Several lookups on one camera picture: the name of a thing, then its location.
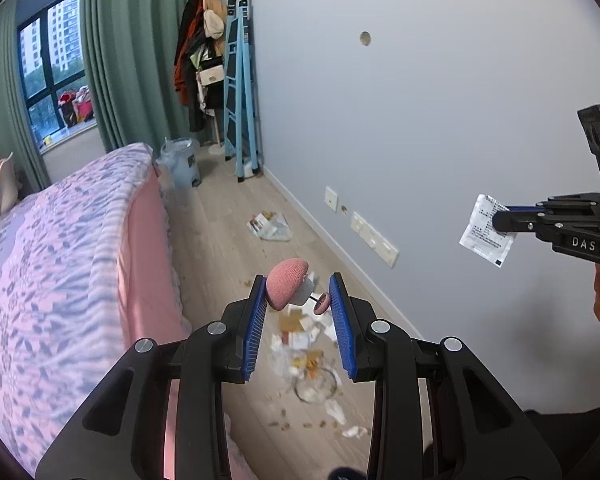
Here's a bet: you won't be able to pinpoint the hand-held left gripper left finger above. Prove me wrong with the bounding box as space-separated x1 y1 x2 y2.
35 274 270 480

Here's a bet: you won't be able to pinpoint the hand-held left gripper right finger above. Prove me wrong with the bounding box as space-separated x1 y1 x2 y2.
328 273 563 480

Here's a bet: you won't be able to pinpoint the white paper packet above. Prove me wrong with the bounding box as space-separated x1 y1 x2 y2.
458 194 517 271

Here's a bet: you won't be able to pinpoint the pink knitted mushroom toy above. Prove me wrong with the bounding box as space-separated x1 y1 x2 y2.
265 258 333 317

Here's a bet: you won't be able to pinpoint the printed plastic wrapper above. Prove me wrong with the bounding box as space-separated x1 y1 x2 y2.
246 211 292 242

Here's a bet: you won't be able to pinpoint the grey bin with plastic liner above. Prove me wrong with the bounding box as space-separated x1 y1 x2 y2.
155 136 202 192

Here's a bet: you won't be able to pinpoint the brown cardboard piece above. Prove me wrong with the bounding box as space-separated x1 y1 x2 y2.
279 310 317 348

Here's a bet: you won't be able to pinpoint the orange peel pieces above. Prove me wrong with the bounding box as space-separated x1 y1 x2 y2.
292 351 326 380

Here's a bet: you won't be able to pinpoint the clear plastic container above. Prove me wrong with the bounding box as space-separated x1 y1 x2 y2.
294 366 344 404

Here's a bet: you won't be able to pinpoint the long white socket panel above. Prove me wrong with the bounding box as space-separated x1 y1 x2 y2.
351 211 400 267

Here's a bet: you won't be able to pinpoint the scattered nut shells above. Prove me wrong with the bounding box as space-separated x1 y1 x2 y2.
265 387 343 433

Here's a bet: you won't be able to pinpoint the pink bed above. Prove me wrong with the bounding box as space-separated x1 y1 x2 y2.
35 165 253 480

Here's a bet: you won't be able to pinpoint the purple floral blanket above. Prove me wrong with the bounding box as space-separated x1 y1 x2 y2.
0 142 160 478

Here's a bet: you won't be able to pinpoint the black garment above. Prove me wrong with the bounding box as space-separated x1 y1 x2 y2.
199 85 226 117

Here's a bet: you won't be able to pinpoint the white handbag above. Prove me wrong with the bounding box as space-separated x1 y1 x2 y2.
196 67 226 87

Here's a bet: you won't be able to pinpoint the orange jacket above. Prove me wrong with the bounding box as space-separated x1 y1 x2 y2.
174 15 197 97

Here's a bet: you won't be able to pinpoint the light green garment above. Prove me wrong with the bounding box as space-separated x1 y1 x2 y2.
190 39 215 70

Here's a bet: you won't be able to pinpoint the white chair wooden legs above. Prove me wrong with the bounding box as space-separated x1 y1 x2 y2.
0 151 26 217

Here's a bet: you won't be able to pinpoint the colourful clothes pile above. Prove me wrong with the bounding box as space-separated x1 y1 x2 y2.
57 87 96 126

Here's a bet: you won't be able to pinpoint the green curtain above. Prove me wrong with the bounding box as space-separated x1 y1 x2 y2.
0 0 51 196
80 0 216 153

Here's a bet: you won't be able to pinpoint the beige plush hat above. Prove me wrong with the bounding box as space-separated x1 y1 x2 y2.
203 0 227 40

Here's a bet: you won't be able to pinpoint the black coat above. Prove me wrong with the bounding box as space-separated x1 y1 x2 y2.
179 0 207 133

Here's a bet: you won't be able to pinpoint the dark framed window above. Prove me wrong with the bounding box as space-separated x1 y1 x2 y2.
17 0 96 153

